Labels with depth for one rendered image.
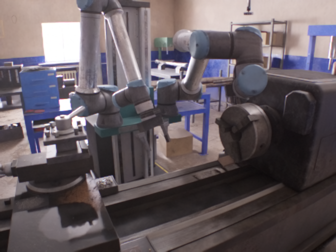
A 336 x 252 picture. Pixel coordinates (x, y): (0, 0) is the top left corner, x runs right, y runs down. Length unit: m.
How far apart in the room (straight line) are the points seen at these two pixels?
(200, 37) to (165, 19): 8.00
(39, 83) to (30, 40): 5.18
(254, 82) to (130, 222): 0.78
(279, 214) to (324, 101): 0.49
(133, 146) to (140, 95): 0.92
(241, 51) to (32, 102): 2.27
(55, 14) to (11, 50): 1.63
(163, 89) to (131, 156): 0.65
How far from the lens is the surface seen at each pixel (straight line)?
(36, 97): 2.70
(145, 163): 2.12
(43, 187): 1.03
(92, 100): 1.48
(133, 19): 1.91
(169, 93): 1.81
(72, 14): 7.89
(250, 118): 1.00
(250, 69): 0.77
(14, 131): 4.61
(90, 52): 1.43
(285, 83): 1.15
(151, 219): 1.14
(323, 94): 1.08
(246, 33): 0.82
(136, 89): 1.20
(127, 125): 1.69
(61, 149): 1.02
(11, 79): 4.91
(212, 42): 0.76
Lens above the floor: 1.46
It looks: 19 degrees down
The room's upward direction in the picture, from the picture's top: straight up
